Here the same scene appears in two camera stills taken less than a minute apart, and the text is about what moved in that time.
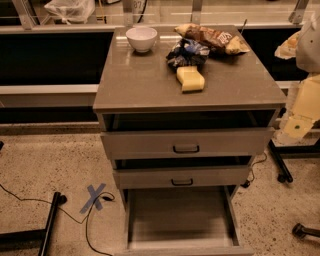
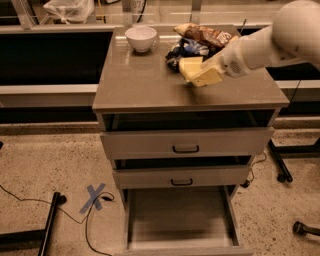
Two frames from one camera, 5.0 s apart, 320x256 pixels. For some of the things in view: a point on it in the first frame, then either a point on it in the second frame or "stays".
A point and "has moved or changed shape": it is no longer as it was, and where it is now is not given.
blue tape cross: [94, 197] stays
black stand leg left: [38, 239] stays
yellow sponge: [190, 78] has moved or changed shape
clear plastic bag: [71, 11] stays
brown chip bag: [229, 44] stays
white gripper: [308, 50] to [228, 62]
